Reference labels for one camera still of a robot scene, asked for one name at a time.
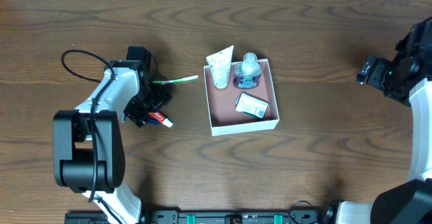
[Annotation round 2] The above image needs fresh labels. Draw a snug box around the red green toothpaste tube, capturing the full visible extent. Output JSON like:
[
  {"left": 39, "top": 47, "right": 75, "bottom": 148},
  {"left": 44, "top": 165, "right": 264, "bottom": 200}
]
[{"left": 148, "top": 111, "right": 173, "bottom": 128}]

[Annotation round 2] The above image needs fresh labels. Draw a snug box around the green white toothbrush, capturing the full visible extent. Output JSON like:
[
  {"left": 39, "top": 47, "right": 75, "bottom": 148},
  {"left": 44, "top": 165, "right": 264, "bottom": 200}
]
[{"left": 152, "top": 75, "right": 199, "bottom": 84}]

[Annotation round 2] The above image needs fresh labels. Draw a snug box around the white lotion tube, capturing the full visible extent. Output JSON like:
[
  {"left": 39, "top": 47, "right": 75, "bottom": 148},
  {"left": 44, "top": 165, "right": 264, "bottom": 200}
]
[{"left": 206, "top": 45, "right": 234, "bottom": 90}]

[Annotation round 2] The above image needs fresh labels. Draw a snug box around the white green labelled packet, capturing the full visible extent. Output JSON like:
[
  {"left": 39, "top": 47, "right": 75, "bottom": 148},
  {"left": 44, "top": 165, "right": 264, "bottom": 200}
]
[{"left": 235, "top": 92, "right": 269, "bottom": 119}]

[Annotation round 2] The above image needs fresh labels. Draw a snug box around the blue disposable razor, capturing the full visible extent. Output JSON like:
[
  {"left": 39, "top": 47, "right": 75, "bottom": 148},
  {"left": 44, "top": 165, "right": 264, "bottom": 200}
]
[{"left": 120, "top": 113, "right": 159, "bottom": 127}]

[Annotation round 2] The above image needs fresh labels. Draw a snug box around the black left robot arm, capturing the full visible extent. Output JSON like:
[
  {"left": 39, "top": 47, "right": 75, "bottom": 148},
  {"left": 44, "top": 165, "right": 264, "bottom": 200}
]
[{"left": 53, "top": 46, "right": 171, "bottom": 223}]

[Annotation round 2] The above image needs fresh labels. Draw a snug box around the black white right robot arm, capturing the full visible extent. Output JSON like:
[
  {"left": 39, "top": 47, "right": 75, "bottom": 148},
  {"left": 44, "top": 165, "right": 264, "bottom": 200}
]
[{"left": 324, "top": 18, "right": 431, "bottom": 224}]

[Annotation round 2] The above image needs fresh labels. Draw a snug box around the white box with pink interior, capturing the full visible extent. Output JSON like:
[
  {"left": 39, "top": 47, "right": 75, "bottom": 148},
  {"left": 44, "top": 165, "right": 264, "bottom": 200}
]
[{"left": 204, "top": 59, "right": 279, "bottom": 136}]

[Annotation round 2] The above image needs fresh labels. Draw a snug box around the black left camera cable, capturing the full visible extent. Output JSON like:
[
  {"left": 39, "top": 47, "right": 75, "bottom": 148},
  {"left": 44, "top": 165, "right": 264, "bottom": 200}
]
[{"left": 60, "top": 49, "right": 124, "bottom": 224}]

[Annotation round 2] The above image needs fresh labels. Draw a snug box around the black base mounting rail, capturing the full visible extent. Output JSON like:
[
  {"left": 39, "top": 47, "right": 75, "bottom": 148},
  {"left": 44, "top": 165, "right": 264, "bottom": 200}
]
[{"left": 63, "top": 206, "right": 337, "bottom": 224}]

